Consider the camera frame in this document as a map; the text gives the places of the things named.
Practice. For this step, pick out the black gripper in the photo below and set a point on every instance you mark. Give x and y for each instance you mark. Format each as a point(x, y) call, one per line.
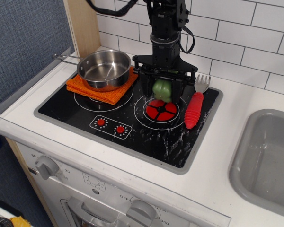
point(165, 56)

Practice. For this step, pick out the green toy bell pepper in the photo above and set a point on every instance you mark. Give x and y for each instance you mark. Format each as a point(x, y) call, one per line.
point(162, 88)

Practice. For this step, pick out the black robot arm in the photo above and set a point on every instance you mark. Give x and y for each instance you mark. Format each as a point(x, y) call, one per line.
point(167, 19)

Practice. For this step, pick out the black toy stove top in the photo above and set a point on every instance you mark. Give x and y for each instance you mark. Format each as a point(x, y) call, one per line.
point(142, 127)

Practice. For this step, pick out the stainless steel saucepan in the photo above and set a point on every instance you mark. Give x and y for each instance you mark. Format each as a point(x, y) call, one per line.
point(105, 70)

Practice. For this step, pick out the wooden side panel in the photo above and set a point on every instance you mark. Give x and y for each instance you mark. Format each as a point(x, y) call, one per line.
point(83, 25)

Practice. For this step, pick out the grey sink basin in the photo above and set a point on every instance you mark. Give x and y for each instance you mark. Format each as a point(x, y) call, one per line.
point(257, 170)

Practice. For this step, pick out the grey oven temperature knob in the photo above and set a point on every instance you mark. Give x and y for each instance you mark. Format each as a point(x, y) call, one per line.
point(141, 211)

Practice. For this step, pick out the grey timer knob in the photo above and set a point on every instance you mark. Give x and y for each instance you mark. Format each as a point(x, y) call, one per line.
point(46, 167)

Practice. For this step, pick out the black and yellow object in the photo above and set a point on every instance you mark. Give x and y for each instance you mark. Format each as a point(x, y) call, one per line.
point(14, 222)

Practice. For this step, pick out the fork with red handle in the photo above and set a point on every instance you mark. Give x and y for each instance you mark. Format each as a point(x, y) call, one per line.
point(193, 110)

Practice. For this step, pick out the grey oven door handle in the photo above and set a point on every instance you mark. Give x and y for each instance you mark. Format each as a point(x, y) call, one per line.
point(93, 214)

